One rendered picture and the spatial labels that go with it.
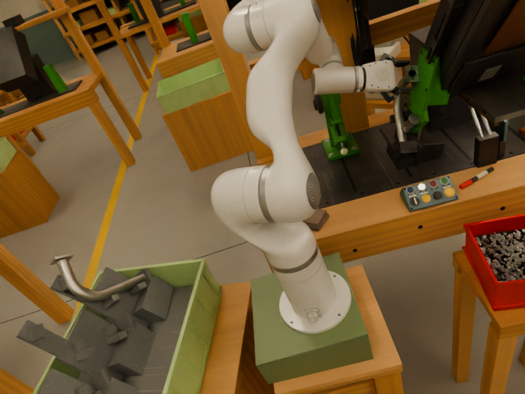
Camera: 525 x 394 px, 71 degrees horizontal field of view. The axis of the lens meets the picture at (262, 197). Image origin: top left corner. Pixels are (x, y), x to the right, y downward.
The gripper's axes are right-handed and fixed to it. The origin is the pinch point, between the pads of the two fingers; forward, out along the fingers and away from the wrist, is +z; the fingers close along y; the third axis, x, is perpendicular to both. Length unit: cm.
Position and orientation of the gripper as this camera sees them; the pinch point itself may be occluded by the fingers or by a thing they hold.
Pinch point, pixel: (407, 77)
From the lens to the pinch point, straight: 138.0
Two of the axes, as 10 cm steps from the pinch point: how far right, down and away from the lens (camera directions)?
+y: -0.7, -9.9, 1.2
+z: 10.0, -0.6, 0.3
